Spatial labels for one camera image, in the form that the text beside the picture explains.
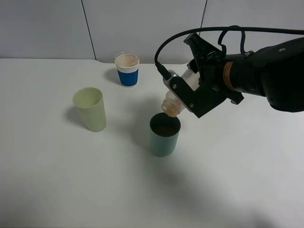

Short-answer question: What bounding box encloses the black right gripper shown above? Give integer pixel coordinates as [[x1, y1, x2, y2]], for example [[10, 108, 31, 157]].
[[183, 33, 244, 105]]

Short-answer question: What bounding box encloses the pink label drink bottle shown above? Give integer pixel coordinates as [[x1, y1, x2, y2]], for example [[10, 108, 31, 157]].
[[161, 69, 200, 117]]

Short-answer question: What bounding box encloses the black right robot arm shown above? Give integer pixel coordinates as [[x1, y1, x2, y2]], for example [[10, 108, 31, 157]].
[[184, 33, 304, 117]]

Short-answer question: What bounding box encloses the blue sleeved paper cup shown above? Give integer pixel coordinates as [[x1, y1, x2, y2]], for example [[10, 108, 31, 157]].
[[114, 52, 140, 88]]

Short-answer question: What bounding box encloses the teal plastic cup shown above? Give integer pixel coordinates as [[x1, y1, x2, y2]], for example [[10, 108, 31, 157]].
[[149, 113, 181, 157]]

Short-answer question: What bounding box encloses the light green plastic cup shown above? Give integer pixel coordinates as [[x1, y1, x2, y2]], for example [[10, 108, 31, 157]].
[[72, 87, 106, 132]]

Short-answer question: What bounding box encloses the black camera cable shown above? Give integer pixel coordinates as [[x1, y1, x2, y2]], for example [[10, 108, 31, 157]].
[[154, 25, 304, 79]]

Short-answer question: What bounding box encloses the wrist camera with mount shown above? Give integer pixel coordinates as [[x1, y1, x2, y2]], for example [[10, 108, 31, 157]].
[[164, 74, 226, 118]]

